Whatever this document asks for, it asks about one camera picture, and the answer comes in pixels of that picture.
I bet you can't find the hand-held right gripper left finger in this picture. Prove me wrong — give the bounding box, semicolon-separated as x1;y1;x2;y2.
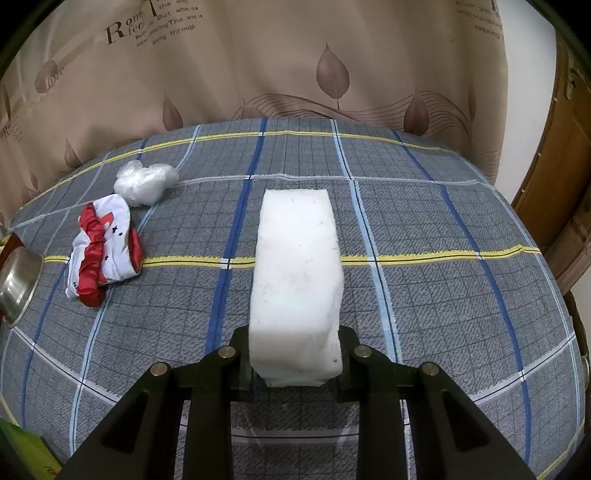
68;326;254;480

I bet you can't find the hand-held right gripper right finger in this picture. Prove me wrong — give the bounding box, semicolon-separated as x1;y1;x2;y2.
336;324;537;480

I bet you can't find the white foam block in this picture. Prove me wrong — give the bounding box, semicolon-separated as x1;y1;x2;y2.
248;187;345;388

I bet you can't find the grey plaid bed sheet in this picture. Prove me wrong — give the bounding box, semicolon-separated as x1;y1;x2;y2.
0;117;583;480

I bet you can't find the red and white scrunchie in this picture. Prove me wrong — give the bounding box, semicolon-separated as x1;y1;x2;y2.
68;194;144;308

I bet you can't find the clear plastic bag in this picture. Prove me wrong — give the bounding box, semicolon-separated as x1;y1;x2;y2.
113;161;180;209

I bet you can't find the green and yellow packet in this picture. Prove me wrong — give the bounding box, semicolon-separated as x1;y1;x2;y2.
0;418;64;480

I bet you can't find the steel bowl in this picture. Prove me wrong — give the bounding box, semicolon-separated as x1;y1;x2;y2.
0;246;46;328

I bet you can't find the red and gold tin box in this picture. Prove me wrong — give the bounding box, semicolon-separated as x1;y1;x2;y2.
0;230;23;259

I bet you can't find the wooden door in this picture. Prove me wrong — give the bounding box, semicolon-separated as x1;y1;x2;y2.
510;39;591;296

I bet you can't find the beige leaf printed curtain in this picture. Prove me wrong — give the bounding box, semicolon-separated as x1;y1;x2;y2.
0;0;509;227

